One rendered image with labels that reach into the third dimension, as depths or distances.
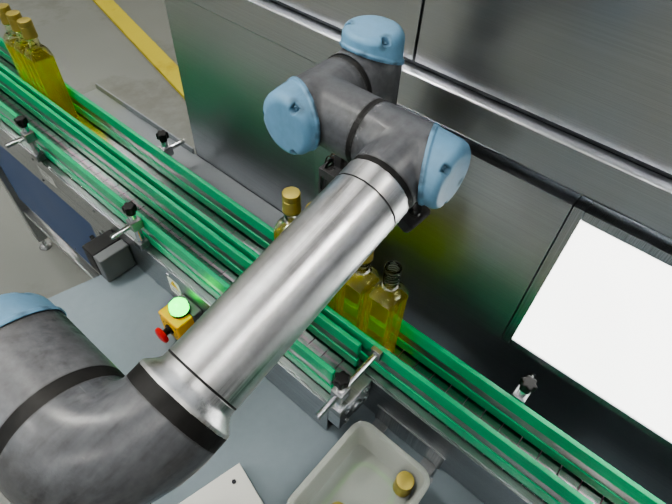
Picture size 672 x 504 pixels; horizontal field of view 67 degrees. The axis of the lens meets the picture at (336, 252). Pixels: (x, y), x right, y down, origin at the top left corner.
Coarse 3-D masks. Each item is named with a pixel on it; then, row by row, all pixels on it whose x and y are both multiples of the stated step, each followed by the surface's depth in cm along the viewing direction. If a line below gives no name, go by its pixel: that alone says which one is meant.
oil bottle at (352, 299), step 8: (376, 272) 89; (352, 280) 88; (360, 280) 87; (368, 280) 88; (376, 280) 90; (344, 288) 91; (352, 288) 89; (360, 288) 88; (368, 288) 88; (344, 296) 92; (352, 296) 91; (360, 296) 89; (344, 304) 94; (352, 304) 92; (360, 304) 91; (344, 312) 96; (352, 312) 94; (360, 312) 92; (352, 320) 96; (360, 320) 95; (360, 328) 97
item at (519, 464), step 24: (72, 120) 135; (168, 192) 118; (336, 312) 98; (360, 336) 95; (384, 360) 94; (408, 384) 94; (432, 384) 89; (432, 408) 92; (456, 408) 86; (456, 432) 91; (480, 432) 86; (504, 456) 85; (528, 456) 81; (528, 480) 84; (552, 480) 79
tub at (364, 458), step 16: (352, 432) 95; (368, 432) 97; (336, 448) 93; (352, 448) 100; (368, 448) 100; (384, 448) 96; (400, 448) 94; (320, 464) 91; (336, 464) 96; (352, 464) 98; (368, 464) 98; (384, 464) 98; (400, 464) 95; (416, 464) 92; (304, 480) 89; (320, 480) 93; (336, 480) 96; (352, 480) 96; (368, 480) 96; (384, 480) 96; (416, 480) 93; (304, 496) 90; (320, 496) 94; (336, 496) 94; (352, 496) 94; (368, 496) 94; (384, 496) 95; (416, 496) 88
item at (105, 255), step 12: (96, 240) 124; (108, 240) 124; (120, 240) 125; (96, 252) 122; (108, 252) 122; (120, 252) 123; (96, 264) 124; (108, 264) 122; (120, 264) 125; (132, 264) 128; (108, 276) 124
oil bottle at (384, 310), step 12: (372, 288) 87; (372, 300) 88; (384, 300) 86; (396, 300) 86; (372, 312) 90; (384, 312) 87; (396, 312) 88; (372, 324) 93; (384, 324) 90; (396, 324) 93; (372, 336) 95; (384, 336) 92; (396, 336) 98
